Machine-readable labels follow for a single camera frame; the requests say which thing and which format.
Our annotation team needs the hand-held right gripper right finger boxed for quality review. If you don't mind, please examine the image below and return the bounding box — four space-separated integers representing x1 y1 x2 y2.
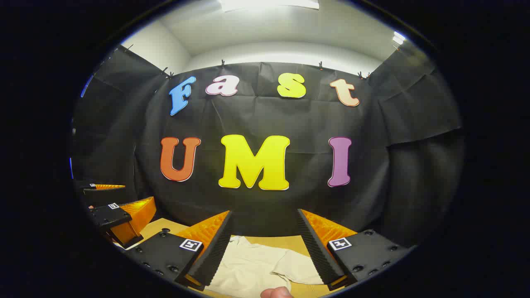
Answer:
296 209 414 291

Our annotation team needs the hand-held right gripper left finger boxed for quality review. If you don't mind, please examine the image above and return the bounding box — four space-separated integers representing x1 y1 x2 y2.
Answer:
124 210 233 291

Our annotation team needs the cream sweater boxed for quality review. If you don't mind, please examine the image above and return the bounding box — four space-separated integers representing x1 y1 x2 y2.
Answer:
206 236 328 298

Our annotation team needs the black backdrop cloth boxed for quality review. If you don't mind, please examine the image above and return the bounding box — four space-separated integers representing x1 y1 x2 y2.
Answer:
71 41 464 249

